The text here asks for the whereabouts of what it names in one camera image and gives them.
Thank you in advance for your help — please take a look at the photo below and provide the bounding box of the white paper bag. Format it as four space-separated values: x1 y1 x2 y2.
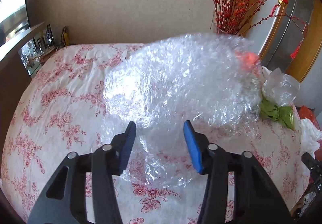
300 118 321 154

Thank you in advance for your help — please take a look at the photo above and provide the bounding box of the red fu tassel ornament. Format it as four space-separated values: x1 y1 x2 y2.
290 22 309 60

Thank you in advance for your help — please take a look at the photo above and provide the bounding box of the orange bag near vase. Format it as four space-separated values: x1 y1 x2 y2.
236 51 260 73

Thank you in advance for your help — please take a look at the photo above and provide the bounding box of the lime green plastic bag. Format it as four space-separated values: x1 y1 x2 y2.
260 94 295 130

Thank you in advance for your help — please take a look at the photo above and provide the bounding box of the frosted glass sliding door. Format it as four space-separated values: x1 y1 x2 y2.
261 0 314 72

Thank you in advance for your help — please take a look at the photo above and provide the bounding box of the wooden door frame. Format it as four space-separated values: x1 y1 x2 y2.
243 0 315 73

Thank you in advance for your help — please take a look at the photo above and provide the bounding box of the bubble wrap sheet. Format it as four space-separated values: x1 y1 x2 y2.
103 33 261 188

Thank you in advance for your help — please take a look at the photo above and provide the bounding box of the floral pink white tablecloth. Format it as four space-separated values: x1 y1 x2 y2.
1 44 310 223

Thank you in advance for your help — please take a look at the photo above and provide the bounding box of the red-lined trash basket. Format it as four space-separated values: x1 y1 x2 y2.
298 106 321 157

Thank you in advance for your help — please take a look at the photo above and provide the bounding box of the dark wooden tv cabinet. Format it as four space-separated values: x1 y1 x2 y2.
1 22 46 141

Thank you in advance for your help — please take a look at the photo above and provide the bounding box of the flat screen television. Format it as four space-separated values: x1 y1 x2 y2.
1 0 29 45

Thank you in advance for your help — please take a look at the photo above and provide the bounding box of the clear plastic bag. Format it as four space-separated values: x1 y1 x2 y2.
262 67 301 106

